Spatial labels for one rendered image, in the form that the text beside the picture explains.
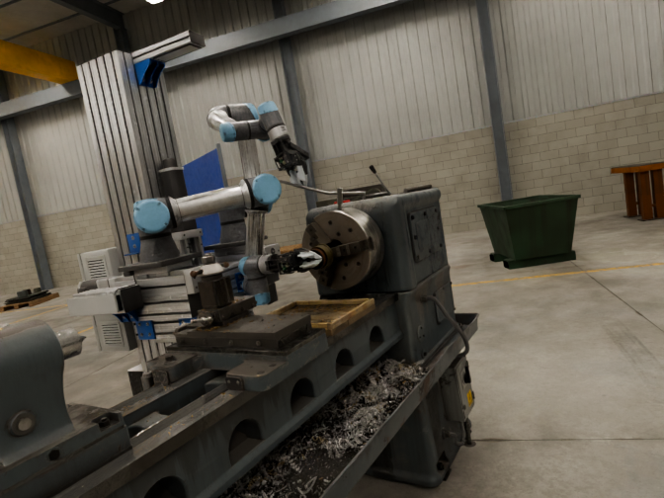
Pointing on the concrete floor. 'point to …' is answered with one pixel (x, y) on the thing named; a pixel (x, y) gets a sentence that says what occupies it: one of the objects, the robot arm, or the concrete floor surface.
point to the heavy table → (643, 190)
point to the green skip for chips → (532, 229)
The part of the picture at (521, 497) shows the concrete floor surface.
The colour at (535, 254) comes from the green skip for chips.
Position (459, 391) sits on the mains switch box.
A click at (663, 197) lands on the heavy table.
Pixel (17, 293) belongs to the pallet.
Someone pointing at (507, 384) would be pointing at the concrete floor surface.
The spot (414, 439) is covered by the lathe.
